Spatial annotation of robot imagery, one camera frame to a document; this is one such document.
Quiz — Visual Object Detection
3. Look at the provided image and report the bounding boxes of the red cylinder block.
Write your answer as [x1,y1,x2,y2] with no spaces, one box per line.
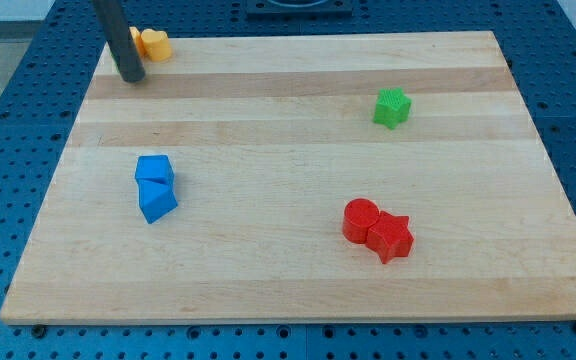
[342,198,380,244]

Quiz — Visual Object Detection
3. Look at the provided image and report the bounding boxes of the blue triangle block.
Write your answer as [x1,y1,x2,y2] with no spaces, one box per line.
[137,180,178,224]

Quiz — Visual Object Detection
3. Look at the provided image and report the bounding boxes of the wooden board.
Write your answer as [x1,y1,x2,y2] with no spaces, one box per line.
[0,31,576,325]

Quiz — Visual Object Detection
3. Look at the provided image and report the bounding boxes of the yellow heart block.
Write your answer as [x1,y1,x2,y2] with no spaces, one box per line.
[141,28,173,62]

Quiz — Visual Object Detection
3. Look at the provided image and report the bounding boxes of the blue cube block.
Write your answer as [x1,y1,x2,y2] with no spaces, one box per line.
[134,155,174,185]

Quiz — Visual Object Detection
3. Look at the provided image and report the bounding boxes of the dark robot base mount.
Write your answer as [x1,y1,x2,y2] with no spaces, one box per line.
[243,0,354,18]

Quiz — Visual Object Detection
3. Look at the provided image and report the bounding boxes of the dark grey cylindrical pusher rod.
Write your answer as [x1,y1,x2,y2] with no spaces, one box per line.
[91,0,146,83]

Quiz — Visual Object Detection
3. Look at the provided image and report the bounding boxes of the green star block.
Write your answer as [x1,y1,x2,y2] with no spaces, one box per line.
[373,88,412,130]

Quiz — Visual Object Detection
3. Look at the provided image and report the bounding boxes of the red star block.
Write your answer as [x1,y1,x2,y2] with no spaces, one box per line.
[365,211,414,264]

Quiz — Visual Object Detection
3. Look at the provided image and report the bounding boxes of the yellow block behind rod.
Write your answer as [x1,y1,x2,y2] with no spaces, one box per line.
[129,26,147,58]

